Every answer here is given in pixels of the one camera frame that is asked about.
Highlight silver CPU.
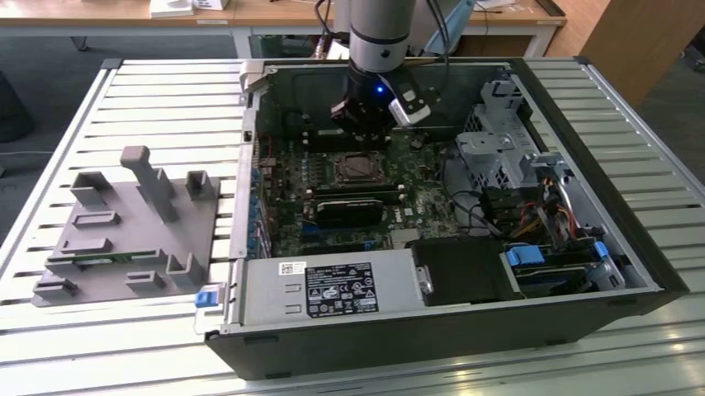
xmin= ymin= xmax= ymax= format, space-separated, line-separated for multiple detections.
xmin=344 ymin=158 xmax=380 ymax=179

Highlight metal socket cover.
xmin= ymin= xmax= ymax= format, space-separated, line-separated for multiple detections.
xmin=329 ymin=151 xmax=392 ymax=187

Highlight black RAM slot bank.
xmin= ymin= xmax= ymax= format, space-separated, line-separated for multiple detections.
xmin=306 ymin=128 xmax=390 ymax=153
xmin=311 ymin=186 xmax=402 ymax=205

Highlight graphics card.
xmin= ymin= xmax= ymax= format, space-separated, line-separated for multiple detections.
xmin=306 ymin=197 xmax=385 ymax=228

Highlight metal drive cage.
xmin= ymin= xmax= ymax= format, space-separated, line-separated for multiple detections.
xmin=454 ymin=80 xmax=575 ymax=195

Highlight green motherboard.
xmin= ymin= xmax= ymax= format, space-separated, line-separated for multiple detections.
xmin=250 ymin=131 xmax=458 ymax=259

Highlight silver chipset heatsink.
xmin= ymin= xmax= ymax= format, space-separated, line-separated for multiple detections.
xmin=389 ymin=229 xmax=420 ymax=249

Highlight white papers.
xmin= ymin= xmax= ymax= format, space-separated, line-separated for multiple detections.
xmin=474 ymin=0 xmax=538 ymax=13

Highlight black plastic shroud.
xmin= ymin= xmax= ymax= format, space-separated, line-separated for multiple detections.
xmin=410 ymin=238 xmax=522 ymax=307

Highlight blue disk carrier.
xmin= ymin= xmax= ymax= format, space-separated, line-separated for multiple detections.
xmin=501 ymin=243 xmax=612 ymax=299

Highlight silver power supply unit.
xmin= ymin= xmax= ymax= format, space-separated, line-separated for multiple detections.
xmin=223 ymin=249 xmax=429 ymax=333

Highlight wooden cabinet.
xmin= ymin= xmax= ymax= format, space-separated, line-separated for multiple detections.
xmin=545 ymin=0 xmax=705 ymax=109

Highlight grey parts rack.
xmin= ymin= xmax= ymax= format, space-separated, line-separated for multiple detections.
xmin=31 ymin=144 xmax=223 ymax=309

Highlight black PC case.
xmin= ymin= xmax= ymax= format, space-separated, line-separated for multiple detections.
xmin=203 ymin=56 xmax=691 ymax=381

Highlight wooden desk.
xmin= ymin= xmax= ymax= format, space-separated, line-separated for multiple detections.
xmin=0 ymin=0 xmax=569 ymax=59

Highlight green RAM stick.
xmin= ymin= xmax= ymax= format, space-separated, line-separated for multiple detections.
xmin=74 ymin=252 xmax=159 ymax=265

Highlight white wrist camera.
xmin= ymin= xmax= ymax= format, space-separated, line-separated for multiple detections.
xmin=388 ymin=80 xmax=442 ymax=127

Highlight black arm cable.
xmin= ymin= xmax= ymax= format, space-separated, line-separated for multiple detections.
xmin=313 ymin=0 xmax=454 ymax=69

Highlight black cable bundle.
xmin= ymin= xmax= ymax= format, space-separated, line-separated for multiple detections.
xmin=449 ymin=185 xmax=525 ymax=240

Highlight coloured wire bundle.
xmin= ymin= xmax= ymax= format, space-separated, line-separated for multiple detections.
xmin=517 ymin=176 xmax=584 ymax=251

